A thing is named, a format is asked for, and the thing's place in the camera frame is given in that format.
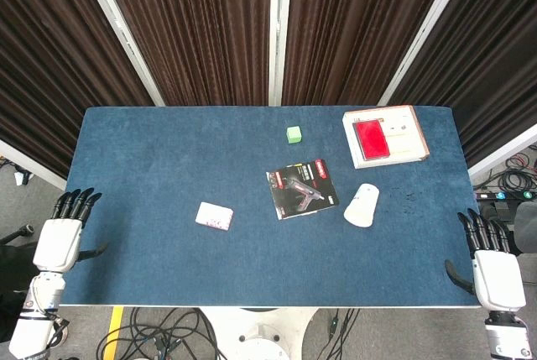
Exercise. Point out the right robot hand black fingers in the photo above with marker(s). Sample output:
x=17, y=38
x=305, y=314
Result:
x=497, y=280

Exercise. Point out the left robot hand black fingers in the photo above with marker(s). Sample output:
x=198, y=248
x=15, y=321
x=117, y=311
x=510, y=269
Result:
x=56, y=242

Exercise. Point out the red patterned playing card pile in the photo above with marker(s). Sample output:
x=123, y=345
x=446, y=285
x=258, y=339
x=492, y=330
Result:
x=214, y=216

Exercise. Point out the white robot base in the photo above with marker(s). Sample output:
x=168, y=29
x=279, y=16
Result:
x=260, y=330

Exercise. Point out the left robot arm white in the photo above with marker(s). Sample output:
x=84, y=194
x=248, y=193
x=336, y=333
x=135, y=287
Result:
x=29, y=330

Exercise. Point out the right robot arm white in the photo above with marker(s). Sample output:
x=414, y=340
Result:
x=505, y=339

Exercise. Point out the black chair caster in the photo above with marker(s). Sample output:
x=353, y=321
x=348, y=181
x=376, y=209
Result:
x=19, y=234

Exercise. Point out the grey office chair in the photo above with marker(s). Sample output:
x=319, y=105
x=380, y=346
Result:
x=526, y=225

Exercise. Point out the white power adapter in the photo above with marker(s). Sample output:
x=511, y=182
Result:
x=23, y=178

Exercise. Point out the black power strip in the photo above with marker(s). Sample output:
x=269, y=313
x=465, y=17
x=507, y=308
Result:
x=503, y=196

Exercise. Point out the yellow floor tape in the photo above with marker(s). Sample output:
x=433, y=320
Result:
x=113, y=332

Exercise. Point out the blue table cloth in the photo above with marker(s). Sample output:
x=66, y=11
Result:
x=168, y=158

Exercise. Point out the white paper cup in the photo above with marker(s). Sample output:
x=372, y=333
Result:
x=361, y=209

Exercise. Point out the white cardboard box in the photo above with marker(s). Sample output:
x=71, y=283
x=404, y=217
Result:
x=405, y=142

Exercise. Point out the dark brown curtain panel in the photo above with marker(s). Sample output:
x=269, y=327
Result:
x=356, y=28
x=197, y=32
x=491, y=41
x=50, y=62

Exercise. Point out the red phone case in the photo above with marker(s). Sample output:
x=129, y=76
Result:
x=371, y=139

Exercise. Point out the black glue gun booklet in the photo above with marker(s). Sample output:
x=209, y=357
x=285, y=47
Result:
x=300, y=190

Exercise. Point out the green cube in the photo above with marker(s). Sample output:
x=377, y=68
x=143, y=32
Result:
x=294, y=135

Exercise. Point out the white frame rail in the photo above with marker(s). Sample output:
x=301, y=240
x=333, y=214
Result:
x=503, y=152
x=33, y=165

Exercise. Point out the white frame post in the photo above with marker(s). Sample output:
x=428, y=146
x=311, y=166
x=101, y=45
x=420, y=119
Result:
x=279, y=41
x=124, y=37
x=424, y=32

